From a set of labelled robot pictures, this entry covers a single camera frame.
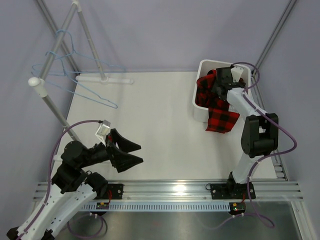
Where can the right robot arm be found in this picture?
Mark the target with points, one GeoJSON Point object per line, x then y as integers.
{"type": "Point", "coordinates": [259, 137]}

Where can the white clothes rack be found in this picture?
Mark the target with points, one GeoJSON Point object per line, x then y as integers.
{"type": "Point", "coordinates": [67, 67]}

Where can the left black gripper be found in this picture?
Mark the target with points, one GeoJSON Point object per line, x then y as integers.
{"type": "Point", "coordinates": [123, 161]}

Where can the white plastic bin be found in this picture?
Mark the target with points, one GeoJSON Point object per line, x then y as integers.
{"type": "Point", "coordinates": [203, 100]}

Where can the aluminium mounting rail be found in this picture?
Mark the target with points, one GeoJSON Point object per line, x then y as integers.
{"type": "Point", "coordinates": [196, 190]}

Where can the blue hanger with red shirt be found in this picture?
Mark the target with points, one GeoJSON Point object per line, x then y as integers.
{"type": "Point", "coordinates": [92, 58]}

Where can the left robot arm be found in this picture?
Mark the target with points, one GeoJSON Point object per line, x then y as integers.
{"type": "Point", "coordinates": [71, 187]}

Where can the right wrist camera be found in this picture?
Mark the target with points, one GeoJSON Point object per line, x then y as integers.
{"type": "Point", "coordinates": [236, 72]}

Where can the white slotted cable duct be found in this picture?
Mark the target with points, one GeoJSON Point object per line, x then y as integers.
{"type": "Point", "coordinates": [157, 207]}

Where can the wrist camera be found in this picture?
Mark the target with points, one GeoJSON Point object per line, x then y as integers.
{"type": "Point", "coordinates": [236, 72]}
{"type": "Point", "coordinates": [102, 131]}

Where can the red black plaid shirt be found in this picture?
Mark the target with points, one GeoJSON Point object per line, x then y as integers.
{"type": "Point", "coordinates": [219, 122]}

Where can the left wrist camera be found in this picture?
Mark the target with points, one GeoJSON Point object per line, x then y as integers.
{"type": "Point", "coordinates": [102, 131]}

